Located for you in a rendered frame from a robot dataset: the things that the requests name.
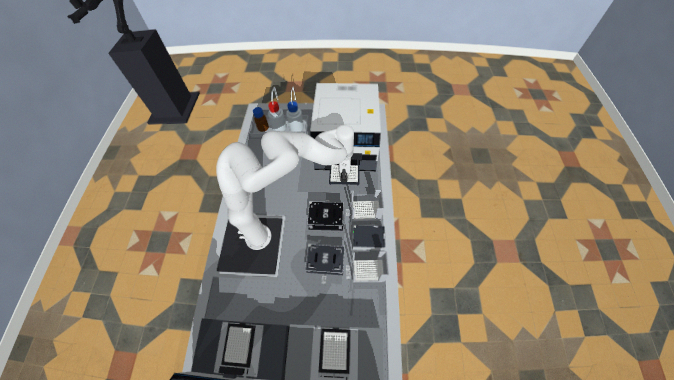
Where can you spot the brown glass bottle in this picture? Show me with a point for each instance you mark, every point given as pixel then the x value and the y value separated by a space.
pixel 262 125

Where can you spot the white plastic bottle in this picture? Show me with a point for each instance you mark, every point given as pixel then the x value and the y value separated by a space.
pixel 295 123
pixel 278 123

